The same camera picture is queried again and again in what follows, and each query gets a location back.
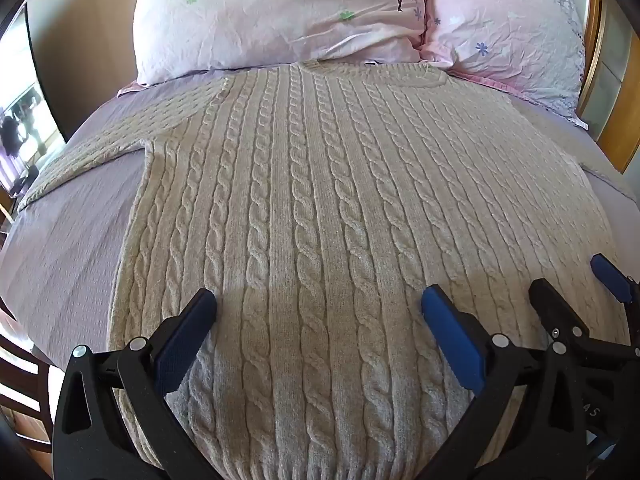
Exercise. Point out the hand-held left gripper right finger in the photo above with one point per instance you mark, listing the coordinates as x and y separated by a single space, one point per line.
452 340

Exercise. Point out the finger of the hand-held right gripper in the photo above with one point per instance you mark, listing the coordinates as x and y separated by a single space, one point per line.
612 277
552 305

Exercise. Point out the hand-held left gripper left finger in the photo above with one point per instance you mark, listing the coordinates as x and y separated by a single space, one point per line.
180 347

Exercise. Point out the lilac bed sheet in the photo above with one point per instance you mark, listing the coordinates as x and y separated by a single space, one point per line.
65 260

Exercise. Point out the wooden headboard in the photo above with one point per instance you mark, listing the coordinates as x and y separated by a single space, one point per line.
625 120

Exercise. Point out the dark wooden furniture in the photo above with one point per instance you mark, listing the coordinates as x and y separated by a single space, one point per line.
20 385

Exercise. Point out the dark framed screen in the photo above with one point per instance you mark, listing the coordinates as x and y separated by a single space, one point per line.
25 120

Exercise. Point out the pink floral pillow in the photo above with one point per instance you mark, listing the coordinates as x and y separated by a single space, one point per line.
500 25
280 10

